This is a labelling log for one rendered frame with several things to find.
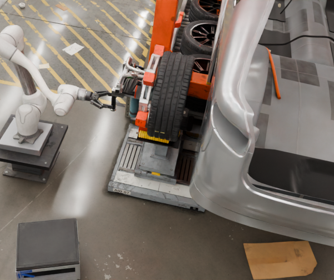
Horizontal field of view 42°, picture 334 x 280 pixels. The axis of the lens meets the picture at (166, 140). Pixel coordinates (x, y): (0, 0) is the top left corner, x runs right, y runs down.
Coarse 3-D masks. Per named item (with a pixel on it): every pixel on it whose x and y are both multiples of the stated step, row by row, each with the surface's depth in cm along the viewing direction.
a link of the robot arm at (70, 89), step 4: (64, 84) 317; (68, 84) 318; (60, 88) 315; (64, 88) 314; (68, 88) 314; (72, 88) 315; (76, 88) 316; (60, 92) 315; (64, 92) 312; (68, 92) 311; (72, 92) 313; (76, 92) 315; (72, 96) 312; (76, 96) 316
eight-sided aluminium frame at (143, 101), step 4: (152, 56) 316; (156, 56) 316; (160, 56) 319; (152, 60) 312; (156, 60) 313; (160, 60) 329; (148, 64) 308; (156, 64) 309; (148, 68) 304; (156, 68) 310; (152, 72) 302; (156, 76) 346; (144, 88) 302; (148, 88) 302; (148, 92) 302; (148, 96) 302; (140, 100) 302; (144, 100) 302; (148, 100) 302; (140, 104) 303; (144, 104) 303; (148, 104) 353; (140, 108) 306; (144, 108) 305; (148, 108) 351; (148, 112) 347; (148, 116) 344
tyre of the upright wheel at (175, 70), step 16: (160, 64) 302; (176, 64) 302; (192, 64) 305; (160, 80) 296; (176, 80) 297; (160, 96) 297; (176, 96) 295; (160, 112) 300; (176, 112) 298; (160, 128) 309; (176, 128) 305
